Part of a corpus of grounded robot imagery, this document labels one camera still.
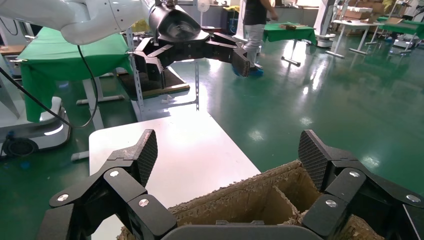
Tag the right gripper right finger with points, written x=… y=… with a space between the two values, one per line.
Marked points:
x=344 y=185

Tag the green cloth covered table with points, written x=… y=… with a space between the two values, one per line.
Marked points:
x=288 y=33
x=404 y=28
x=49 y=56

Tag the person in black shirt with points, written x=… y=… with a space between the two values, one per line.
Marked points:
x=253 y=33

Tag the white machine column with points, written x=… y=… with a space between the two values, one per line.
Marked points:
x=326 y=20

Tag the stacked brown cardboard boxes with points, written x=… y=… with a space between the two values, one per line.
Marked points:
x=361 y=13

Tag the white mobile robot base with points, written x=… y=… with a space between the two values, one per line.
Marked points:
x=33 y=129

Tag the white standing fan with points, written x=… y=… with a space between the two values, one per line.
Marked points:
x=202 y=5

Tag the brown divided cardboard box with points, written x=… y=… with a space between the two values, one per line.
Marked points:
x=251 y=198

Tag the white bare table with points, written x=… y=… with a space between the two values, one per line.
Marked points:
x=356 y=23

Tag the metal slotted angle shelf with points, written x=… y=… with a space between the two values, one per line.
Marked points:
x=149 y=84

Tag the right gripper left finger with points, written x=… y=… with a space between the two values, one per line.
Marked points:
x=132 y=188

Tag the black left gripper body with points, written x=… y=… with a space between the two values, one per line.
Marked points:
x=175 y=26

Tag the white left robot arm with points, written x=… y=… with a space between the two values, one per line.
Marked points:
x=82 y=20

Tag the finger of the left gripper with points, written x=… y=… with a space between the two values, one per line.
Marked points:
x=228 y=51
x=149 y=59

